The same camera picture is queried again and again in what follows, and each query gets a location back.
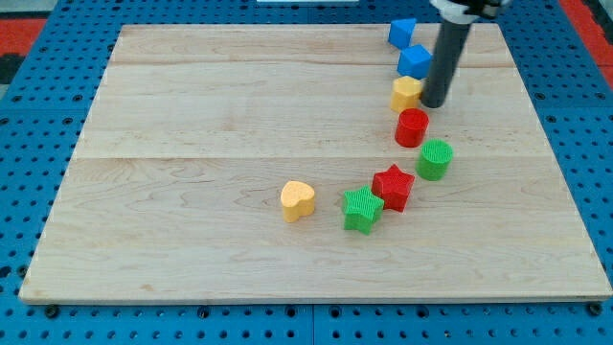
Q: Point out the red cylinder block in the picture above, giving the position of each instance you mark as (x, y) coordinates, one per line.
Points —
(411, 127)

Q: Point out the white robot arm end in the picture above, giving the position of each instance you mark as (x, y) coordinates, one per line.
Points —
(465, 12)

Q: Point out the yellow heart block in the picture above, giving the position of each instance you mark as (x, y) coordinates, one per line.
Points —
(298, 200)

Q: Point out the light wooden board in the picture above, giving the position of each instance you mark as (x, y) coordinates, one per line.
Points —
(172, 195)

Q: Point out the green star block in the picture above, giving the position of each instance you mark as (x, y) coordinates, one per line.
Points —
(362, 209)

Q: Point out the red star block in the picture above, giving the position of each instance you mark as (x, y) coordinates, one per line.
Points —
(394, 187)

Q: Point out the yellow pentagon block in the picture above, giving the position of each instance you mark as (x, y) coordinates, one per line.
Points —
(405, 94)

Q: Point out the green cylinder block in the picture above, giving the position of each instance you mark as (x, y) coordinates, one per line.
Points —
(435, 157)

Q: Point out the blue cube block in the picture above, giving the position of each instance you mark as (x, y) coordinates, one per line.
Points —
(414, 62)

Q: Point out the blue triangular block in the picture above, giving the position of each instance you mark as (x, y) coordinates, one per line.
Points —
(401, 32)

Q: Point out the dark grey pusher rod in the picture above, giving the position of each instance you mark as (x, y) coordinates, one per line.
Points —
(448, 48)

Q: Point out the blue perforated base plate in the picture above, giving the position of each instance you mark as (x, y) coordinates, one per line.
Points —
(46, 104)

